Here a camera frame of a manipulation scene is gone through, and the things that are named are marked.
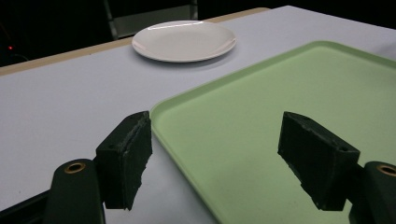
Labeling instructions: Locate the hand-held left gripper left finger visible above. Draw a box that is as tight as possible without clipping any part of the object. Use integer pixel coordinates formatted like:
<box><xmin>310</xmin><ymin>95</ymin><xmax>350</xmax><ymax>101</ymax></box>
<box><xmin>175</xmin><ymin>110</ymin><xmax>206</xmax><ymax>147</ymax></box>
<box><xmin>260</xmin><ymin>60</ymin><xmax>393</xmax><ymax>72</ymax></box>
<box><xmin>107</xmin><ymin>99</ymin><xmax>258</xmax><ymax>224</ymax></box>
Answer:
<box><xmin>43</xmin><ymin>110</ymin><xmax>153</xmax><ymax>224</ymax></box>

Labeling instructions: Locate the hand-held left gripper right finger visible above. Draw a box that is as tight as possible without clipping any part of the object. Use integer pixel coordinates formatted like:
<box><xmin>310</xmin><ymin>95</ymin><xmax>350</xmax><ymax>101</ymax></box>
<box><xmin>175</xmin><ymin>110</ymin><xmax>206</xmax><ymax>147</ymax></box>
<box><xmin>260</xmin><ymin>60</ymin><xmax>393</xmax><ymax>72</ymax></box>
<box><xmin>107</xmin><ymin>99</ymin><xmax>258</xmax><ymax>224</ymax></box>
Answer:
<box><xmin>277</xmin><ymin>111</ymin><xmax>396</xmax><ymax>224</ymax></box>

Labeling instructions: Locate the green tray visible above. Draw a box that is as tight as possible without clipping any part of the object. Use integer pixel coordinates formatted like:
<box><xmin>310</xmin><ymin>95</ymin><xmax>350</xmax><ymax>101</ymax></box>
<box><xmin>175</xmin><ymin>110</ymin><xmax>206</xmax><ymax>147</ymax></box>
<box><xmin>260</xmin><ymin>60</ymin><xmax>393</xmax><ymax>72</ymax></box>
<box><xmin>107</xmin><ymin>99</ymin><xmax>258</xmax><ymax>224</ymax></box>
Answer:
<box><xmin>149</xmin><ymin>40</ymin><xmax>396</xmax><ymax>224</ymax></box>

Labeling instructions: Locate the white plate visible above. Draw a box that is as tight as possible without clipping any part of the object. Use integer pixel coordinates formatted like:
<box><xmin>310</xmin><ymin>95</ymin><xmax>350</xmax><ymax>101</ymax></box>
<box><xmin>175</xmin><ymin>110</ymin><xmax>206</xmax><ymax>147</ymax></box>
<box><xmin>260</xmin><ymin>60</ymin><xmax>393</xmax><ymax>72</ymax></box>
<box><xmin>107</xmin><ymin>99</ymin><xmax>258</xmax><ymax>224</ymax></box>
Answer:
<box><xmin>131</xmin><ymin>20</ymin><xmax>237</xmax><ymax>63</ymax></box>

